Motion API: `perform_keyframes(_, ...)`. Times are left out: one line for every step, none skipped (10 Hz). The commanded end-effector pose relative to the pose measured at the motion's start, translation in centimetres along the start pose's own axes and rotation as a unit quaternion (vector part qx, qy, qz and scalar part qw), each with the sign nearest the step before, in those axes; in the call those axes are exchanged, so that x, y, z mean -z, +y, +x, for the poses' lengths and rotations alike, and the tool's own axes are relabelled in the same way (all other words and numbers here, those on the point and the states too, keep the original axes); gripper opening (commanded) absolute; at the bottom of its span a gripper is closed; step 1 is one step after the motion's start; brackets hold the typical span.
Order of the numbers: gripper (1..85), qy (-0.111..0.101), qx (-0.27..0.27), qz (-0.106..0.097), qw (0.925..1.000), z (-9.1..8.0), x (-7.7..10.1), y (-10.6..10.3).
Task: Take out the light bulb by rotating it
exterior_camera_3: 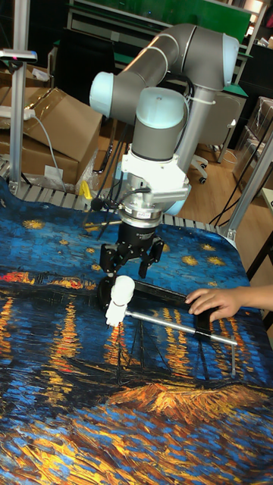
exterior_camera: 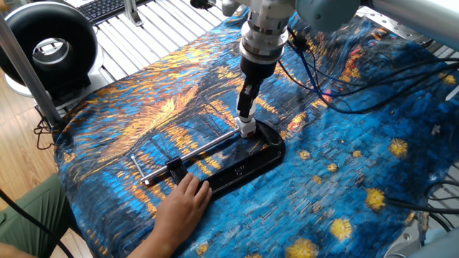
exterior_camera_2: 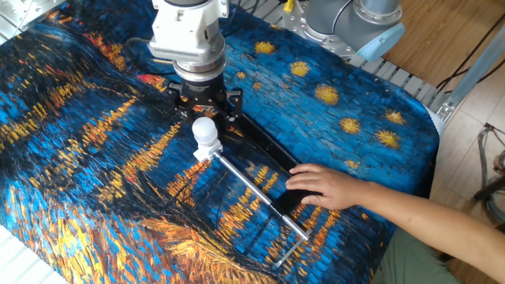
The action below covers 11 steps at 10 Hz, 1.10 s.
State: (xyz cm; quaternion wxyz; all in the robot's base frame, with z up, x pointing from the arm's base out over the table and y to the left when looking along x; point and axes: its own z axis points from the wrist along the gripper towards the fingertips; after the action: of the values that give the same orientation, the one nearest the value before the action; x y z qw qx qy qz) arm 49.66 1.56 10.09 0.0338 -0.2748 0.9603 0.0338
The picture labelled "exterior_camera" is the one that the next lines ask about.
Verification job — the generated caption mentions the black base cable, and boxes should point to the black base cable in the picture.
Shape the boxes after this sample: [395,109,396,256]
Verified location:
[385,181,459,234]

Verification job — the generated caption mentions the green trousers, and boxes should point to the green trousers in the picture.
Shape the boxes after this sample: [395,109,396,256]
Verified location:
[0,173,72,258]

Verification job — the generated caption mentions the black ring shaped fan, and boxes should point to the black ring shaped fan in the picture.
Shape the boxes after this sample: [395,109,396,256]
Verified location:
[0,1,105,105]

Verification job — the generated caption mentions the aluminium frame post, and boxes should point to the aluminium frame post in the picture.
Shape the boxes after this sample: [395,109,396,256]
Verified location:
[0,14,64,128]
[123,0,144,27]

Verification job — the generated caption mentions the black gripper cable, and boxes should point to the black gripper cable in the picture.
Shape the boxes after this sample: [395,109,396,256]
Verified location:
[278,27,459,115]

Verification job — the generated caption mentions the dark tangled cord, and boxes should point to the dark tangled cord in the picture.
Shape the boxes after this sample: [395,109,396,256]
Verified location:
[34,107,58,151]

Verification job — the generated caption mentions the black computer keyboard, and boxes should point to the black computer keyboard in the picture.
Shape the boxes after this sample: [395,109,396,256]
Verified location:
[77,0,151,25]

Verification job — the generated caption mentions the person's right hand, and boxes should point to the person's right hand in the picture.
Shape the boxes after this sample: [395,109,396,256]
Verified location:
[152,173,213,248]

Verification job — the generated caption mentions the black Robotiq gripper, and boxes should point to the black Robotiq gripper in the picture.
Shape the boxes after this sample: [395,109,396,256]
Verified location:
[235,55,278,119]

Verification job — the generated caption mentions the thick black cable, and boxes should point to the thick black cable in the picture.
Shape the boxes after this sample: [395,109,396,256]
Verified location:
[0,189,75,258]

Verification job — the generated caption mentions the white wrist mounted box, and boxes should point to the white wrist mounted box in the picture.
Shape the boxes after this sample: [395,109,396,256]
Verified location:
[221,0,298,35]

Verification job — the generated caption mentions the starry night painted tablecloth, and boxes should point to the starry night painted tablecloth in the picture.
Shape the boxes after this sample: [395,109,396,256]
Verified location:
[53,6,459,258]

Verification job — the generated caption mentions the person's right forearm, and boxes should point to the person's right forearm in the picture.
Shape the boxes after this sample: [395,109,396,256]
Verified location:
[127,232,176,258]

